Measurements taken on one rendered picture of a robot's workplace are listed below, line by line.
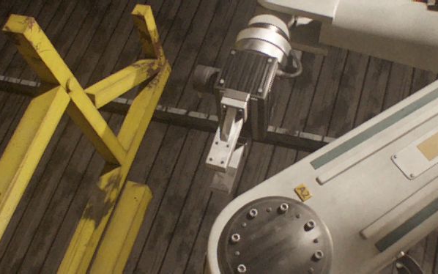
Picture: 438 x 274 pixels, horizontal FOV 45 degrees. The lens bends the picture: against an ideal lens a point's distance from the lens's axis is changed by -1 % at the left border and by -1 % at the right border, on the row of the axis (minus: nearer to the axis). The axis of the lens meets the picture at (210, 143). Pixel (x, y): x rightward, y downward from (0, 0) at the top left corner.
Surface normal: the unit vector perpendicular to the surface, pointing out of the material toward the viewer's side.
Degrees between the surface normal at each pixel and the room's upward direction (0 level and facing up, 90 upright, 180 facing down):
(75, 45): 90
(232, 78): 90
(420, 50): 154
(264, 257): 90
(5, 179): 90
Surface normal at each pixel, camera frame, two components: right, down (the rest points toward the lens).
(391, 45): -0.36, 0.65
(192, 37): -0.18, -0.48
